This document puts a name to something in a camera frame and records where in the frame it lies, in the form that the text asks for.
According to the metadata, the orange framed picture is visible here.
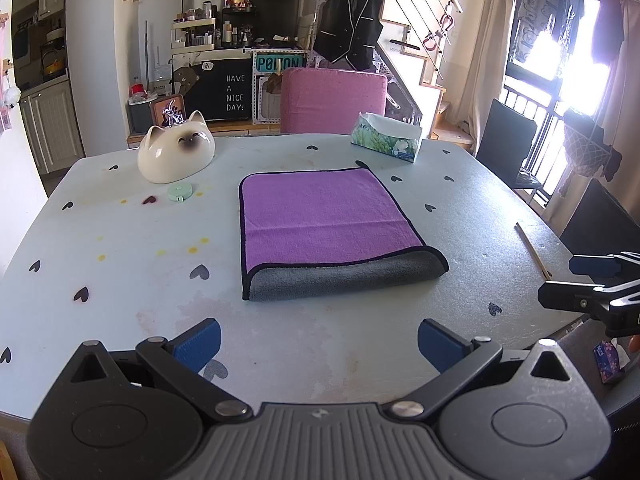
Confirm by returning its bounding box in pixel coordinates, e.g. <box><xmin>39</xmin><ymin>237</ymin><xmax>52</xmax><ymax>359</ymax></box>
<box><xmin>151</xmin><ymin>94</ymin><xmax>186</xmax><ymax>128</ymax></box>

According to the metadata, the black dining chair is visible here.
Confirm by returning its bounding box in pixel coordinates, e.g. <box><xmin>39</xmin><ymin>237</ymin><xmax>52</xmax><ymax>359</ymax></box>
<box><xmin>476</xmin><ymin>99</ymin><xmax>542</xmax><ymax>192</ymax></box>

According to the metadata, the white cabinet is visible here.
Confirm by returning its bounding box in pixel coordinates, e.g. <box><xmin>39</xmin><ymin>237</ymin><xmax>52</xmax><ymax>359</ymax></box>
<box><xmin>20</xmin><ymin>75</ymin><xmax>85</xmax><ymax>176</ymax></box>

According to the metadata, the dark purple hanging garment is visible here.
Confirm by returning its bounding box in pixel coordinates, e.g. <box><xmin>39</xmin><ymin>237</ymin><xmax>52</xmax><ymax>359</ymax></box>
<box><xmin>591</xmin><ymin>0</ymin><xmax>625</xmax><ymax>64</ymax></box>

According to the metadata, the wooden chopstick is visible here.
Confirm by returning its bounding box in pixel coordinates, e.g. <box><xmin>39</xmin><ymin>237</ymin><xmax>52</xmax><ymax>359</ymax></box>
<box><xmin>514</xmin><ymin>222</ymin><xmax>552</xmax><ymax>281</ymax></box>

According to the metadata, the beige curtain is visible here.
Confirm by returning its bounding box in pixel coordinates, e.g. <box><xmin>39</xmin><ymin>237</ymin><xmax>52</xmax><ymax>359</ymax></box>
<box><xmin>445</xmin><ymin>0</ymin><xmax>516</xmax><ymax>141</ymax></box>

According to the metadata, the pink upholstered chair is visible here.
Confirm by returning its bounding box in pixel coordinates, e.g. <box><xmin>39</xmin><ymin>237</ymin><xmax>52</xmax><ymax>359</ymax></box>
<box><xmin>280</xmin><ymin>67</ymin><xmax>387</xmax><ymax>136</ymax></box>

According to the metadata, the black have a nice day sign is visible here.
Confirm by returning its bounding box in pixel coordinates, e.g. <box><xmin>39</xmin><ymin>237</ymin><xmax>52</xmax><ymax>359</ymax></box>
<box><xmin>180</xmin><ymin>58</ymin><xmax>253</xmax><ymax>122</ymax></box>

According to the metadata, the purple and grey microfibre towel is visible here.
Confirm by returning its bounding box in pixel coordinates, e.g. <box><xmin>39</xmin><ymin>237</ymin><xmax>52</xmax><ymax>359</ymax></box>
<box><xmin>239</xmin><ymin>162</ymin><xmax>449</xmax><ymax>301</ymax></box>

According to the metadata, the wooden shelf with bottles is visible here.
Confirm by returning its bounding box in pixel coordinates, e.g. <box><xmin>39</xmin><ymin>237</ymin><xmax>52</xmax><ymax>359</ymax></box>
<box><xmin>171</xmin><ymin>0</ymin><xmax>220</xmax><ymax>53</ymax></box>

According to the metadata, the white ceramic cat figurine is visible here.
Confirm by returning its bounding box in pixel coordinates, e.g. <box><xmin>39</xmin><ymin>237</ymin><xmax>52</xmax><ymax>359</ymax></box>
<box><xmin>137</xmin><ymin>110</ymin><xmax>216</xmax><ymax>184</ymax></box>

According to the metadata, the black vest on hanger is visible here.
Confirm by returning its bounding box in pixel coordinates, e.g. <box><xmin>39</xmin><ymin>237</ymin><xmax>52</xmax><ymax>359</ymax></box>
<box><xmin>314</xmin><ymin>0</ymin><xmax>385</xmax><ymax>70</ymax></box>

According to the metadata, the floral tissue box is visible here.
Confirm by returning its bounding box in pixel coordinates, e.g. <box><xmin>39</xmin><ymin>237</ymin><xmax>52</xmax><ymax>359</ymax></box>
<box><xmin>350</xmin><ymin>113</ymin><xmax>422</xmax><ymax>162</ymax></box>

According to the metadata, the patterned hanging garment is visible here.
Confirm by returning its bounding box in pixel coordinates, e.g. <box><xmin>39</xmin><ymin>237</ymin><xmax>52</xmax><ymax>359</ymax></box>
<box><xmin>511</xmin><ymin>0</ymin><xmax>558</xmax><ymax>63</ymax></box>

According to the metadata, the mint green tape measure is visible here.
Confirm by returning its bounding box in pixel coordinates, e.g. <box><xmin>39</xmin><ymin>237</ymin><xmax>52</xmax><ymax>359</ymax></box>
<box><xmin>167</xmin><ymin>182</ymin><xmax>193</xmax><ymax>203</ymax></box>

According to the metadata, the teal poison licence plate sign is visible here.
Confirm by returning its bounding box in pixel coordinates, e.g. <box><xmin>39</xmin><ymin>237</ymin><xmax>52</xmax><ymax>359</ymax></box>
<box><xmin>255</xmin><ymin>53</ymin><xmax>306</xmax><ymax>74</ymax></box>

